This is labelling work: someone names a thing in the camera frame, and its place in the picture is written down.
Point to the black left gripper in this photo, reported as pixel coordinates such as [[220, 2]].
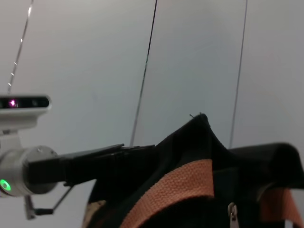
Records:
[[71, 166]]

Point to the silver zipper pull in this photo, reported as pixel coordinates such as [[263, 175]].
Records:
[[232, 213]]

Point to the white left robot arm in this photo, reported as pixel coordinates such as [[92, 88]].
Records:
[[16, 171]]

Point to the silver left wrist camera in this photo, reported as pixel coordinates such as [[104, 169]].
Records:
[[23, 104]]

